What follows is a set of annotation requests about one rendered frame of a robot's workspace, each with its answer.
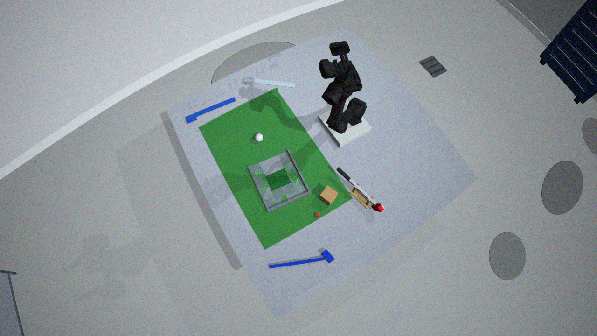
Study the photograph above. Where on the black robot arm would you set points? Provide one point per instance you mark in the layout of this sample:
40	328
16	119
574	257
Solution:
336	97

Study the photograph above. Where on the grey flat bar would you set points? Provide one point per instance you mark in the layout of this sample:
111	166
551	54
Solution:
268	82

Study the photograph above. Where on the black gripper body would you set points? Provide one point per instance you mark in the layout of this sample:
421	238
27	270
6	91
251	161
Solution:
342	66

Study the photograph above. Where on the green putting mat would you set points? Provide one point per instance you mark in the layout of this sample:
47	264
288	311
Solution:
233	145

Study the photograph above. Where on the tan block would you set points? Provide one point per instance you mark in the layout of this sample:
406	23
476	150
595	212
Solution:
328	195

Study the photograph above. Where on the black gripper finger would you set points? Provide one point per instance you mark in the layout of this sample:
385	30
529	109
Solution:
351	77
340	48

